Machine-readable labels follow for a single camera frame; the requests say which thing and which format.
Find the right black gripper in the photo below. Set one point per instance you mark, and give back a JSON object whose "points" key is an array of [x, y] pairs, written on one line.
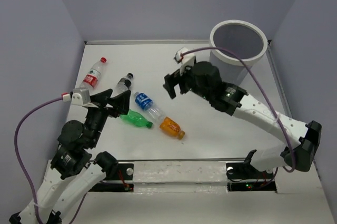
{"points": [[174, 78]]}

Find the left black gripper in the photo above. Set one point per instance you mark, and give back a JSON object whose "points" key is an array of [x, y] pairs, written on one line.
{"points": [[121, 101]]}

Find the orange bottle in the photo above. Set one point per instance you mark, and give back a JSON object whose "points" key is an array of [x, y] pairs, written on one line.
{"points": [[171, 128]]}

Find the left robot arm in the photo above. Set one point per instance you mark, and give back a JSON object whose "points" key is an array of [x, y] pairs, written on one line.
{"points": [[73, 171]]}

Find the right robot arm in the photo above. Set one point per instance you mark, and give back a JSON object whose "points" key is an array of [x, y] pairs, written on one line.
{"points": [[300, 140]]}

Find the white round bin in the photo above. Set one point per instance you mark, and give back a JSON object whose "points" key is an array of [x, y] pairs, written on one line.
{"points": [[241, 40]]}

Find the black cap clear bottle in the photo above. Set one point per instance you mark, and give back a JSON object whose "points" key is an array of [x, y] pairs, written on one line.
{"points": [[123, 84]]}

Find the green plastic bottle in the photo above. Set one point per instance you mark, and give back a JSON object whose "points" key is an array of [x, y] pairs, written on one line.
{"points": [[136, 119]]}

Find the red label water bottle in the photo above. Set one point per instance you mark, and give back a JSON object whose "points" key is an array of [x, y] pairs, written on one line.
{"points": [[94, 75]]}

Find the blue label bottle lower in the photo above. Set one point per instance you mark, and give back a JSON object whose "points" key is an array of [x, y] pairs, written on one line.
{"points": [[149, 107]]}

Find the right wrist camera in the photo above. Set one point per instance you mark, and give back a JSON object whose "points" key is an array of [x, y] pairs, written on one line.
{"points": [[186, 62]]}

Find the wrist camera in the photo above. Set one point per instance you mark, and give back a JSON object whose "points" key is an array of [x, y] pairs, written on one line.
{"points": [[186, 62], [80, 97]]}

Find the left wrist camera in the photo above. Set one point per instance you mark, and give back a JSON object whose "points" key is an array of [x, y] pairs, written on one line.
{"points": [[80, 97]]}

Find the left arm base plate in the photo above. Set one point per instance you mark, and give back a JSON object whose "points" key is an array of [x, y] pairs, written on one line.
{"points": [[119, 181]]}

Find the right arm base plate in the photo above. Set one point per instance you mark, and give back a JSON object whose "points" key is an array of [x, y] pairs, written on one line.
{"points": [[247, 179]]}

